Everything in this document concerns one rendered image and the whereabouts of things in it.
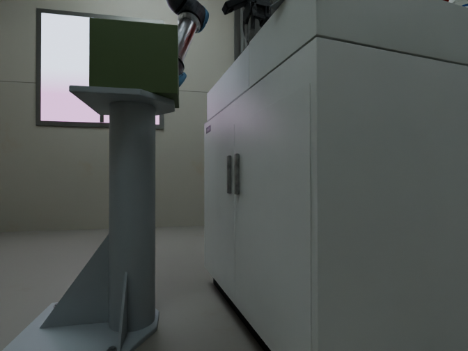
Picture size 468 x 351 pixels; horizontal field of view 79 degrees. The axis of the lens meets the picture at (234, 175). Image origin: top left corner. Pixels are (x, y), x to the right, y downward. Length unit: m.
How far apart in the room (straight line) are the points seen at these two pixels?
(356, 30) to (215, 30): 3.02
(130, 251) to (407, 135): 0.88
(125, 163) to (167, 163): 2.21
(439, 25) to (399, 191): 0.42
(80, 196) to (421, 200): 3.10
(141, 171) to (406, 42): 0.84
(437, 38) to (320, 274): 0.62
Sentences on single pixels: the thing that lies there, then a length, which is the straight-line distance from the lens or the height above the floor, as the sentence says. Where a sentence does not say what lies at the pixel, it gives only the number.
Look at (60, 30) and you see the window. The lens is 3.76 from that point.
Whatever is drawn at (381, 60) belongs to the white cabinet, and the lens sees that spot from 0.74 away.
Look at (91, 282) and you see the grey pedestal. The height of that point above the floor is 0.16.
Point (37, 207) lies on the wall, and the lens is 3.54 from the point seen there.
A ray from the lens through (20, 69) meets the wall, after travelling 3.77.
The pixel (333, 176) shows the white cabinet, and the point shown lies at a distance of 0.60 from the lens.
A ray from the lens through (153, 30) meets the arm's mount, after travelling 1.08.
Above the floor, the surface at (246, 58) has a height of 0.92.
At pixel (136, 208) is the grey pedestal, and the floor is 0.43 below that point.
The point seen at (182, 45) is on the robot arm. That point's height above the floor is 1.13.
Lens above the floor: 0.53
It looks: 1 degrees up
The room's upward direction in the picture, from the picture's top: straight up
